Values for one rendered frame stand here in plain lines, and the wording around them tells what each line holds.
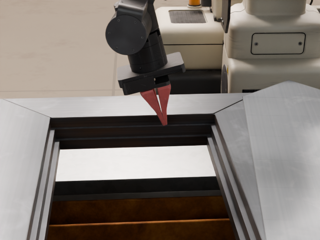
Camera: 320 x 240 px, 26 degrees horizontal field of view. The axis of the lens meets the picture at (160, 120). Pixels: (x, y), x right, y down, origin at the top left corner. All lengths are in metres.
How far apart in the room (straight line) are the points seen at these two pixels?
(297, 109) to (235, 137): 0.16
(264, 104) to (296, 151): 0.18
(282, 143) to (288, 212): 0.20
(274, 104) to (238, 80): 0.40
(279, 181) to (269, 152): 0.09
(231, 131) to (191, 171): 0.30
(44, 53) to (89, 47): 0.30
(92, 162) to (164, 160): 0.14
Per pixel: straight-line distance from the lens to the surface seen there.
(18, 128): 1.09
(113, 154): 1.41
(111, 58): 4.21
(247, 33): 1.57
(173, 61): 1.05
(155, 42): 1.03
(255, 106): 1.16
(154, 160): 1.39
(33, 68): 4.10
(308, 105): 1.18
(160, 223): 1.09
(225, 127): 1.08
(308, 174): 0.95
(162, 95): 1.05
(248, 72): 1.56
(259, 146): 1.02
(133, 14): 0.94
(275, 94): 1.22
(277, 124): 1.10
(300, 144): 1.04
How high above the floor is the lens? 1.29
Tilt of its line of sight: 23 degrees down
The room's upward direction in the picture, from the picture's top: straight up
